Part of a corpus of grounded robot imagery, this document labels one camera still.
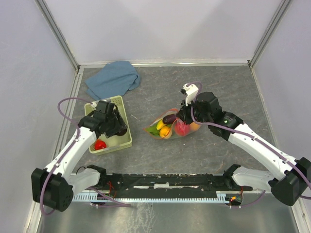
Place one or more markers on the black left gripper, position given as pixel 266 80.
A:
pixel 120 124

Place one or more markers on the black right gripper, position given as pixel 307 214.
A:
pixel 182 114

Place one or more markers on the dark purple fruit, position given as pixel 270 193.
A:
pixel 121 132

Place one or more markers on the orange peach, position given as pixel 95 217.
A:
pixel 194 127

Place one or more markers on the red pepper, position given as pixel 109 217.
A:
pixel 100 145

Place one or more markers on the red apple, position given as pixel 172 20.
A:
pixel 181 129

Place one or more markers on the purple eggplant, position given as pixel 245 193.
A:
pixel 169 119

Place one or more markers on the green lettuce leaves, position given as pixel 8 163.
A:
pixel 153 130

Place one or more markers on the clear zip top bag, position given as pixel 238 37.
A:
pixel 169 126

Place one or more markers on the small orange fruit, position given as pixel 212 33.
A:
pixel 165 131

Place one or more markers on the yellow banana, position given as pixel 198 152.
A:
pixel 160 125

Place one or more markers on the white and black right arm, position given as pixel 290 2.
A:
pixel 286 177

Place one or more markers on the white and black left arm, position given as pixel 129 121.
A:
pixel 55 186

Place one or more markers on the pale green perforated basket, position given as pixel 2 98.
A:
pixel 115 142

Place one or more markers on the blue cloth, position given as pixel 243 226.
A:
pixel 113 79

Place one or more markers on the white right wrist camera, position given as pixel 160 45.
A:
pixel 191 90

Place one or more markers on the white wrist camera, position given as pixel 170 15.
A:
pixel 191 90
pixel 99 106

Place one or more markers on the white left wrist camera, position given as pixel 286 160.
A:
pixel 99 106

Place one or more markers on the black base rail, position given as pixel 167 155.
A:
pixel 168 186

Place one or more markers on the light blue cable duct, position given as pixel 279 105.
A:
pixel 90 196

